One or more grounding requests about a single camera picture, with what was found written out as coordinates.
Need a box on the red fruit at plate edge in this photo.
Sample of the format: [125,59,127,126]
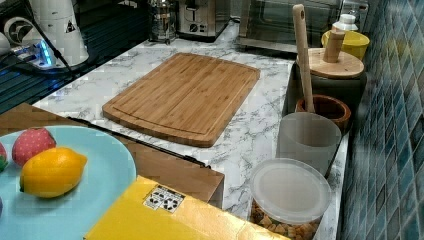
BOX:
[0,143,8,172]

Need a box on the brown cardboard box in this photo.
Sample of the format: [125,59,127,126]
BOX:
[0,103,225,208]

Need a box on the yellow bowl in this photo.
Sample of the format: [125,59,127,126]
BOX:
[322,30,370,63]

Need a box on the long wooden pestle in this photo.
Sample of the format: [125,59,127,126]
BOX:
[292,4,315,113]

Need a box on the silver toaster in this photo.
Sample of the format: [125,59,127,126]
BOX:
[177,0,231,42]

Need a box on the yellow cardboard box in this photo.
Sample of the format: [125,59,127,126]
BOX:
[84,176,289,240]

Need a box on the yellow lemon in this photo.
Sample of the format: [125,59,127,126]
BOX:
[19,147,88,198]

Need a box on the bamboo cutting board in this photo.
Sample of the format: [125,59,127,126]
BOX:
[102,53,260,148]

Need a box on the frosted plastic cup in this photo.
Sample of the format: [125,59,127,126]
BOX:
[276,112,342,175]

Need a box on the clear snack jar white lid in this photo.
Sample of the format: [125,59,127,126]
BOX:
[249,158,332,240]

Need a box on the light blue plate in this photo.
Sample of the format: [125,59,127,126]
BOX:
[0,125,136,240]

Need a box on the white bottle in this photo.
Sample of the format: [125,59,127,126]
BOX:
[332,14,358,31]

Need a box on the black cable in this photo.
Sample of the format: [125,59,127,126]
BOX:
[20,0,76,78]

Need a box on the glass french press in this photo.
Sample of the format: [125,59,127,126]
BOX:
[148,0,176,45]

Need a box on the dark pot with wooden lid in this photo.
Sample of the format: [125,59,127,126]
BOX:
[292,29,368,113]

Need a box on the brown wooden bowl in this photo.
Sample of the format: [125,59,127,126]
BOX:
[313,94,351,133]

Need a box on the red strawberry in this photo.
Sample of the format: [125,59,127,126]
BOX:
[12,128,56,167]

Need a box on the silver toaster oven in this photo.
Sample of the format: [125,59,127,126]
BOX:
[238,0,342,53]

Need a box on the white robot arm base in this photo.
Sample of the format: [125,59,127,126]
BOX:
[3,0,89,70]

